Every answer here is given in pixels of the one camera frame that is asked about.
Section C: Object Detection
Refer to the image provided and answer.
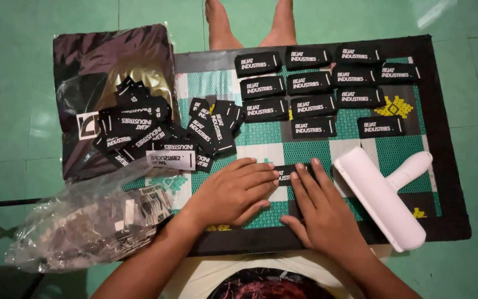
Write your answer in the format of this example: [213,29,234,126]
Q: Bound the person's left hand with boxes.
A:
[182,157,280,231]

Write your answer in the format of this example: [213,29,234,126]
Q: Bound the person's right hand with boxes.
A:
[280,158,369,265]

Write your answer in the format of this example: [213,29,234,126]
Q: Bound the single black woven label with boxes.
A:
[274,164,318,187]

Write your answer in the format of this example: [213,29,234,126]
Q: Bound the white lint roller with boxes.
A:
[333,146,434,253]

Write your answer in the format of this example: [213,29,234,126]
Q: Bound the white reversed label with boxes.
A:
[145,149,197,171]

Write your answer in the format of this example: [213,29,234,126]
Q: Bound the person's white printed shirt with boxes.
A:
[160,244,393,299]

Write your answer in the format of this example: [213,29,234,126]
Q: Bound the loose pile of black labels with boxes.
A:
[93,76,246,174]

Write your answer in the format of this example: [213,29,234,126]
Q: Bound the rows of folded black labels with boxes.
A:
[234,43,421,140]

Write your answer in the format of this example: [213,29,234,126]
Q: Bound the green patterned mat black border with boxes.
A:
[122,34,472,256]

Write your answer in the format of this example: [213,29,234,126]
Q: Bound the clear plastic bag of tags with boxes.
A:
[4,160,176,275]

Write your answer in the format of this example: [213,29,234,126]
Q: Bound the person's left foot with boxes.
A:
[204,0,244,51]

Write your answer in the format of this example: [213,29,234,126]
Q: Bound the person's foot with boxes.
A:
[204,0,244,51]
[258,0,298,47]

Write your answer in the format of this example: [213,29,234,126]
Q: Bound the person's right foot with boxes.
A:
[258,0,298,47]

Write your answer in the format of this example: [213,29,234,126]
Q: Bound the black garment in plastic bag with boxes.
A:
[52,23,181,183]

